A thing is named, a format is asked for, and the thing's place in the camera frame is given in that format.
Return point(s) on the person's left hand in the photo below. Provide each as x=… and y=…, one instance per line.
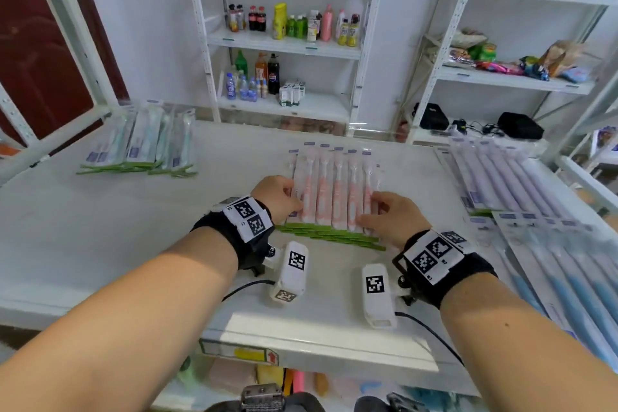
x=275, y=197

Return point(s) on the white stationery rack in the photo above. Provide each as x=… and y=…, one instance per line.
x=19, y=122

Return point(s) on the red plastic basket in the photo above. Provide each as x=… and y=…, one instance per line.
x=314, y=126

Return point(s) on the white goods rack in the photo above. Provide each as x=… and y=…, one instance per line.
x=584, y=170

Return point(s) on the person's left forearm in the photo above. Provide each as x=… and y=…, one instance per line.
x=111, y=320

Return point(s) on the white snack shelving unit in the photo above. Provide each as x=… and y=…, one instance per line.
x=512, y=81

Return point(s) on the white metal shelf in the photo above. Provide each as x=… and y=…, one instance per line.
x=145, y=223

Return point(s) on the line of pink toothbrush packets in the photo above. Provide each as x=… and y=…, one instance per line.
x=333, y=185

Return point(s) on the pink plastic scraper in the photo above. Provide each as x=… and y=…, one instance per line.
x=298, y=380

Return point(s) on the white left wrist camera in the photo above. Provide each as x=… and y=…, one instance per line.
x=292, y=276

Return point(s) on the pile of snack packets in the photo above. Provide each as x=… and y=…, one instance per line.
x=483, y=52

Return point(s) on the person's right forearm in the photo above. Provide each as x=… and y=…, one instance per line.
x=526, y=349

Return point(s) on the small black box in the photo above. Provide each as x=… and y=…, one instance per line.
x=521, y=126

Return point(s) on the row of green toothbrush packets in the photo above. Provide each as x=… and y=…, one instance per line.
x=145, y=141

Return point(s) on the stack of pink cloths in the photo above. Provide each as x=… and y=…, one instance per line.
x=232, y=378

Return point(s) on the cluster of water and soda bottles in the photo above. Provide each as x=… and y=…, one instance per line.
x=273, y=76

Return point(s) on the row of colourful bottles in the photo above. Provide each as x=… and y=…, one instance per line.
x=280, y=23

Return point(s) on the red-brown wooden door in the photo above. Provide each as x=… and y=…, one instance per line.
x=43, y=49

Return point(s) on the black pouch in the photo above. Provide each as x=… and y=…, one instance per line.
x=432, y=117

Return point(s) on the line of blue toothbrush packets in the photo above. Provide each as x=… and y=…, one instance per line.
x=565, y=281

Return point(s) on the cluster of small white cartons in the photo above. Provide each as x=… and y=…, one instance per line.
x=291, y=94

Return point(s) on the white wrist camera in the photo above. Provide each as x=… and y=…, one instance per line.
x=292, y=276
x=379, y=300

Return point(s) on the green-bordered price label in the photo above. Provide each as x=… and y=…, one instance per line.
x=241, y=353

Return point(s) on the pile of large food bags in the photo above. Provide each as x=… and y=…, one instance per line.
x=607, y=136

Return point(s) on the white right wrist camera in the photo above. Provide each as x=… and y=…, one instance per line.
x=379, y=300

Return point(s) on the yellow plastic bottle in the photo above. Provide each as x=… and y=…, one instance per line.
x=270, y=375

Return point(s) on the person's right hand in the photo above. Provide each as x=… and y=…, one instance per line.
x=403, y=221

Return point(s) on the row of purple toothbrush packets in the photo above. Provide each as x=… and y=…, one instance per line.
x=507, y=180

